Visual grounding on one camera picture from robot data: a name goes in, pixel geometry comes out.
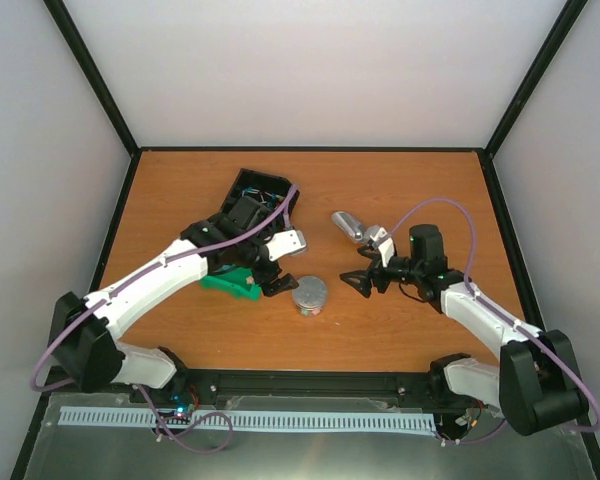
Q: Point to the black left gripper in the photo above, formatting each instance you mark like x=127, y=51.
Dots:
x=262, y=279

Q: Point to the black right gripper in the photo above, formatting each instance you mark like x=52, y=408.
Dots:
x=364, y=276

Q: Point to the silver jar lid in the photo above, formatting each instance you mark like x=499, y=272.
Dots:
x=310, y=293

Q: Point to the metal scoop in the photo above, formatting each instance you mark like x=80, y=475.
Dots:
x=350, y=225

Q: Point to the green plastic bin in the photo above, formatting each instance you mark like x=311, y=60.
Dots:
x=234, y=280

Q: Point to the black plastic bin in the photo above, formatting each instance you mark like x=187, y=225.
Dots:
x=253, y=197

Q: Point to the clear plastic jar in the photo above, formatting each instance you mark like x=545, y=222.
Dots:
x=309, y=309

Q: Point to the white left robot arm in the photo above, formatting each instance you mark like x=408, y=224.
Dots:
x=85, y=337

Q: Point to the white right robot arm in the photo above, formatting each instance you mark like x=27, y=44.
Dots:
x=532, y=387

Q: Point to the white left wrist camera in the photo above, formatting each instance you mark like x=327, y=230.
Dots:
x=288, y=242

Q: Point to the light blue cable duct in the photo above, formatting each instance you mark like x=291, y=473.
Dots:
x=263, y=421

